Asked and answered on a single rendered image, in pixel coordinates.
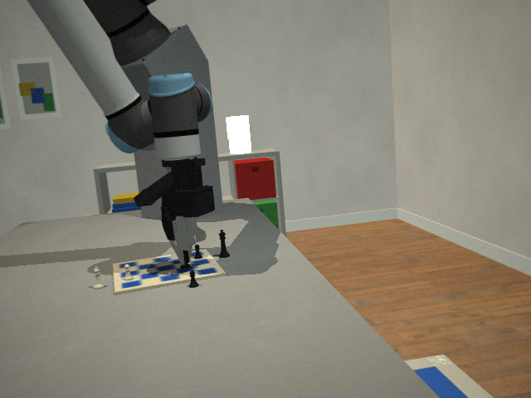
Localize white bishop chess piece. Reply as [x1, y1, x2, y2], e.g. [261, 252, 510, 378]
[94, 266, 105, 289]

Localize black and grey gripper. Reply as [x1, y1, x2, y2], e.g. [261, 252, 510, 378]
[161, 157, 215, 265]

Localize black rook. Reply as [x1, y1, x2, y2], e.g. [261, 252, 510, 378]
[180, 251, 191, 269]

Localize black king chess piece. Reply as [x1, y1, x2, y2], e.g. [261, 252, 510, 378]
[219, 230, 230, 258]

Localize black pawn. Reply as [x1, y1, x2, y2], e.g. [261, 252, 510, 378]
[189, 270, 198, 288]
[194, 245, 202, 260]

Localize white pawn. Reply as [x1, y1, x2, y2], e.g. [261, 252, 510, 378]
[124, 265, 134, 281]

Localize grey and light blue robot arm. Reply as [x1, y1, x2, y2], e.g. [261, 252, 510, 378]
[27, 0, 212, 161]

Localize blue and cream chessboard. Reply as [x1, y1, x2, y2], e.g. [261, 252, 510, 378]
[113, 249, 226, 295]

